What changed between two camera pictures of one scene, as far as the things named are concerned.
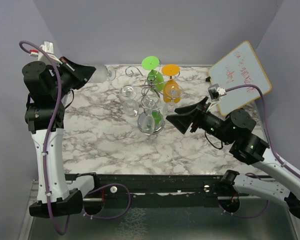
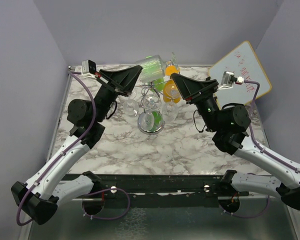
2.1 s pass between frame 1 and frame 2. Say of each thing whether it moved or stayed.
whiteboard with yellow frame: stayed
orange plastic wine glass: stayed
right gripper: moved
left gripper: moved
